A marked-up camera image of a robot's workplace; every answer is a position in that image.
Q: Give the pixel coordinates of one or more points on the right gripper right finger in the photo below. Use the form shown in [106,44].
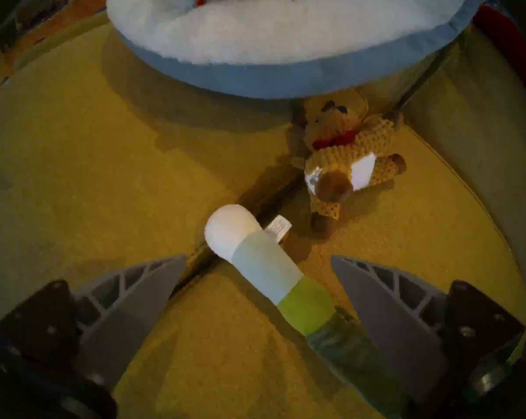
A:
[398,322]

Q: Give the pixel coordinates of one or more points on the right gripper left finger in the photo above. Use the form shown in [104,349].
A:
[123,309]

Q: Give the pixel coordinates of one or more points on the green bottle plush toy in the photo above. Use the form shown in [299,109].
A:
[267,261]

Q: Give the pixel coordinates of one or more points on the white and blue dog bed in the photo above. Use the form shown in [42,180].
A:
[289,34]

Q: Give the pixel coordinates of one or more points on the yellow sofa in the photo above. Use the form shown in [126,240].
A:
[92,160]

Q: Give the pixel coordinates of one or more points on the brown reindeer plush toy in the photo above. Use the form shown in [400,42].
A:
[346,160]

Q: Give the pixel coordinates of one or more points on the yellow back cushion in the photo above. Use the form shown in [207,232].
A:
[485,139]

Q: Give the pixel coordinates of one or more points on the red blanket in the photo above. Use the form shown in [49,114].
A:
[512,47]

